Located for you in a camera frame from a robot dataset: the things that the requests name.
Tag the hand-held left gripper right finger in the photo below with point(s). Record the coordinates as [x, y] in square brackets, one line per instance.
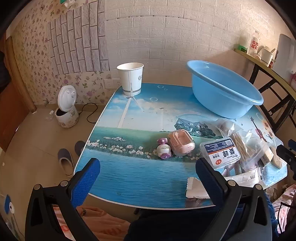
[208, 180]

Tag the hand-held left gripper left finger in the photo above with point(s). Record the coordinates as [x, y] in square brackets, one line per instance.
[85, 183]

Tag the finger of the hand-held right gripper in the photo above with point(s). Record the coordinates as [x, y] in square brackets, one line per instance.
[292, 143]
[286, 155]

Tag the white printed packet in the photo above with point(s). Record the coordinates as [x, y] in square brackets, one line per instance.
[196, 188]
[249, 178]

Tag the clear dental floss box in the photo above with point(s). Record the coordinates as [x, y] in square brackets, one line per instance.
[219, 153]

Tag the purple white toy bottle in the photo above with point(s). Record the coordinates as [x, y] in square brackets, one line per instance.
[164, 149]

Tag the light blue plastic basin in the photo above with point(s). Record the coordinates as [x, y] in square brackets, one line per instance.
[208, 92]

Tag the grey slipper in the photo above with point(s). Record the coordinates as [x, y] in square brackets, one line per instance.
[66, 162]
[79, 147]

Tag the pink blanket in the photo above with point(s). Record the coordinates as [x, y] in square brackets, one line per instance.
[101, 220]

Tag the clear bag of wooden sticks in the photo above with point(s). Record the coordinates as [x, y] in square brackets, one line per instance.
[241, 146]

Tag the pink plastic box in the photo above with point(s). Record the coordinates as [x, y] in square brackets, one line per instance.
[181, 142]

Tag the small clear plastic bag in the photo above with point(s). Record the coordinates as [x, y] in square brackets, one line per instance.
[225, 127]

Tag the person's dark blue clothing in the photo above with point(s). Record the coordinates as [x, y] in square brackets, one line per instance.
[171, 224]

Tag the white rice cooker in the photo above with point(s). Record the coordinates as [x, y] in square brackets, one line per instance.
[67, 115]

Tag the yellow-edged black-framed side table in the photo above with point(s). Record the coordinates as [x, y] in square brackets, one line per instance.
[254, 73]

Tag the white electric kettle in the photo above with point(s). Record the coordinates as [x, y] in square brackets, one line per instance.
[286, 53]

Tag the clear bottle red print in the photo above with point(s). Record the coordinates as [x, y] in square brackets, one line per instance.
[254, 45]

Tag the small green box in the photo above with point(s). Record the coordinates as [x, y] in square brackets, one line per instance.
[242, 48]

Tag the white paper cup grey band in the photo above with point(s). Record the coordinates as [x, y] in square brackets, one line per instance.
[130, 78]

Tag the white wall socket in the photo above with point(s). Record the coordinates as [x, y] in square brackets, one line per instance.
[111, 83]

